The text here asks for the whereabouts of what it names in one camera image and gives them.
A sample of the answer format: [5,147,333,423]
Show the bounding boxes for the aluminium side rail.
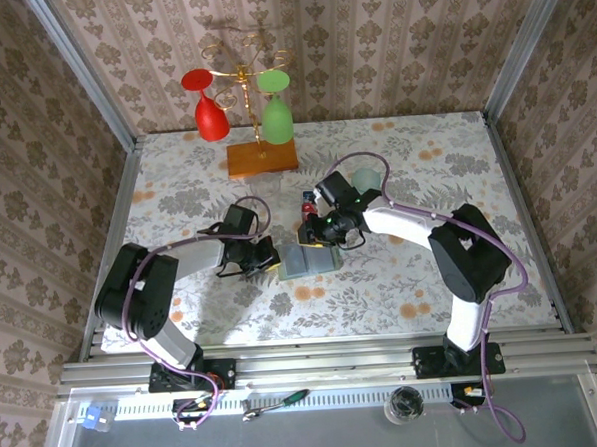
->
[67,141,154,361]
[482,109,576,337]

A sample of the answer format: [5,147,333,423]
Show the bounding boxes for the green-handled ratchet tool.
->
[239,388,313,422]

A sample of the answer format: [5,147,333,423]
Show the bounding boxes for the gold wire rack wooden base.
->
[201,31,301,182]

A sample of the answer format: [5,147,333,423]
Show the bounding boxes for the black connector box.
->
[449,381,487,410]
[170,395,216,424]

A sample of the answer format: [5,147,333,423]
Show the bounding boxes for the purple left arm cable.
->
[114,194,284,437]

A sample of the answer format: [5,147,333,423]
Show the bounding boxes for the clear glass jar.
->
[382,384,425,425]

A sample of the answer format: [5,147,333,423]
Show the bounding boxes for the green wine glass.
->
[254,68,295,146]

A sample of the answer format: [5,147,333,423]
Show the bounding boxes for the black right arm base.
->
[412,341,507,379]

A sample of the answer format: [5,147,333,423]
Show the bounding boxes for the aluminium frame post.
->
[476,0,582,125]
[23,0,139,157]

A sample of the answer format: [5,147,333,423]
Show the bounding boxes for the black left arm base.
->
[147,355,238,395]

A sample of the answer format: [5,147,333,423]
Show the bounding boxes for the red wine glass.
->
[179,66,232,143]

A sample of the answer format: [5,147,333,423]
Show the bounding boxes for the aluminium front rail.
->
[54,323,597,400]

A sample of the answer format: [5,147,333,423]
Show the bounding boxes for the blue plastic connector block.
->
[80,403,115,434]

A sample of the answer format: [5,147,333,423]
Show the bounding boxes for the floral print tablecloth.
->
[88,107,558,353]

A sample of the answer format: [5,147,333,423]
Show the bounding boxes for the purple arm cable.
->
[322,143,536,447]
[114,194,284,437]

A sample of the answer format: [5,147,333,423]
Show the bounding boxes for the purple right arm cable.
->
[322,143,536,447]

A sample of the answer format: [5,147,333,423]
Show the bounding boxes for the white slotted cable duct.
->
[75,377,484,424]

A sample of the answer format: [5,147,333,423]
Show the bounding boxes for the grey metal shelf plate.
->
[34,360,597,447]

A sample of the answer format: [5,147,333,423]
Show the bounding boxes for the pale green frosted cup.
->
[351,166,382,193]

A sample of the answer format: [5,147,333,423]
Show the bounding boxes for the clear plastic container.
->
[277,240,343,282]

